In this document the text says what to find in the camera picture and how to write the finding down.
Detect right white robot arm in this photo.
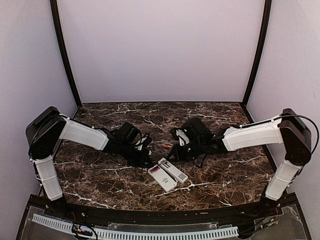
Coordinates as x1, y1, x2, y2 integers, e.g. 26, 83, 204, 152
166, 108, 318, 217

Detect right black frame post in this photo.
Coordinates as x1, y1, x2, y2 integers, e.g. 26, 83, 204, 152
241, 0, 272, 108

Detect black frame post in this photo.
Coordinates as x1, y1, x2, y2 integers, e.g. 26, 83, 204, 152
241, 0, 272, 108
49, 0, 82, 108

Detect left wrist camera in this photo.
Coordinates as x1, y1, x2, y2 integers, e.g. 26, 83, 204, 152
134, 133, 152, 151

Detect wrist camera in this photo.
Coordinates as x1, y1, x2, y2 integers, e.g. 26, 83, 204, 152
170, 127, 190, 146
134, 133, 152, 151

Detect black front table rail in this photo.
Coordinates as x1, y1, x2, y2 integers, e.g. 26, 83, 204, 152
34, 197, 283, 226

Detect left black frame post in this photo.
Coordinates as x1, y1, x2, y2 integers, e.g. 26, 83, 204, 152
49, 0, 82, 108

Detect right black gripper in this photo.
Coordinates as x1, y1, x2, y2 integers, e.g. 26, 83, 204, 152
167, 138, 206, 163

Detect long white remote control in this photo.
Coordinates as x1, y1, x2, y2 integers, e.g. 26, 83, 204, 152
158, 158, 188, 184

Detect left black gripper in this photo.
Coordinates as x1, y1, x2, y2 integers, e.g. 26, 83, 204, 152
119, 141, 154, 168

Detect small white remote control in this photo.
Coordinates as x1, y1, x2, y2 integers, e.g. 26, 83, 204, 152
147, 164, 177, 193

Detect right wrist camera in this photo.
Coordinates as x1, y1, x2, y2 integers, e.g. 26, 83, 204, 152
170, 127, 190, 146

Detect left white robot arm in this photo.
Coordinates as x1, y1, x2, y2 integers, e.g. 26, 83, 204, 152
25, 106, 153, 218

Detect white slotted cable duct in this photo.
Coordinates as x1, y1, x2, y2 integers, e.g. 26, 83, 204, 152
32, 213, 239, 240

